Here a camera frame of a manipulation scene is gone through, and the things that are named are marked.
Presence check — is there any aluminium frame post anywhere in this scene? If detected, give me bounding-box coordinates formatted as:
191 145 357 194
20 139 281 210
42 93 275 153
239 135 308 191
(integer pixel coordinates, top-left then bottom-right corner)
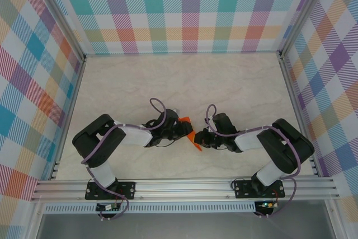
278 0 332 60
32 0 86 62

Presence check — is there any grey metal plate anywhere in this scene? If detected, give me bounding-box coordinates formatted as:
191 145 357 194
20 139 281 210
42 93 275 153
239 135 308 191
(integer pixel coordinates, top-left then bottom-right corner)
36 212 336 239

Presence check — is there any slotted grey cable duct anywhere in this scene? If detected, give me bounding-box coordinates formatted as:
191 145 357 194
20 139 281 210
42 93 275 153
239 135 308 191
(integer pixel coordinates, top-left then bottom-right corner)
43 204 257 214

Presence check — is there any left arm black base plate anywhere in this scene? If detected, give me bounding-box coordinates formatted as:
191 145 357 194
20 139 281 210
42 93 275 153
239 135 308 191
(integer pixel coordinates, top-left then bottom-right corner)
85 181 136 201

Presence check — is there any aluminium table side rail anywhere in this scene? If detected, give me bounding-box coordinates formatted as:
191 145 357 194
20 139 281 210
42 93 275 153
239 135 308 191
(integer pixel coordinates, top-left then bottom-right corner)
49 57 87 181
278 53 322 178

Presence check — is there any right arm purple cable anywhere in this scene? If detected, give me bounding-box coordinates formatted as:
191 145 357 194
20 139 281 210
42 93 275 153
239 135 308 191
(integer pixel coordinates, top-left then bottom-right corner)
206 104 302 219

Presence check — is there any orange paper sheet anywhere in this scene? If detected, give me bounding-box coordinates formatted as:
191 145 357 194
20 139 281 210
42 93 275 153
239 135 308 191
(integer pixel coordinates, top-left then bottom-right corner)
178 115 202 152

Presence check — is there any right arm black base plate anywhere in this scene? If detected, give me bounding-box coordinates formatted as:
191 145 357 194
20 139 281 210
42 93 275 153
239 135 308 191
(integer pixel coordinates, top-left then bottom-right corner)
234 180 285 199

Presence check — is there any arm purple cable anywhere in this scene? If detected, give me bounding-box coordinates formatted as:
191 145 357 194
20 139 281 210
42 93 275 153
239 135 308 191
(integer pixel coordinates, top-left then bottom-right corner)
206 104 302 219
81 97 168 221

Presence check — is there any aluminium frame leg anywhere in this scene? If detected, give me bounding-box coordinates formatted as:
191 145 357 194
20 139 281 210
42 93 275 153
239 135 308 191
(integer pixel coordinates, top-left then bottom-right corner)
324 199 345 239
23 201 45 239

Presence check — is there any thin black wire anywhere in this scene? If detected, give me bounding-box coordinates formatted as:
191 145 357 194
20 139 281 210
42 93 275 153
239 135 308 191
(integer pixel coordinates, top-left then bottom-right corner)
230 176 255 193

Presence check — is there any aluminium mounting rail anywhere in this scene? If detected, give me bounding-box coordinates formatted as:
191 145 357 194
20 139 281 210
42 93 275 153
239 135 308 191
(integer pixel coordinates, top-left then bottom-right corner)
30 176 341 203

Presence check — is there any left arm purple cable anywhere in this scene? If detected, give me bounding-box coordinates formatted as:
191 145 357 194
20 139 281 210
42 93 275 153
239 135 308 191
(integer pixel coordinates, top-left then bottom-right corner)
81 97 168 221

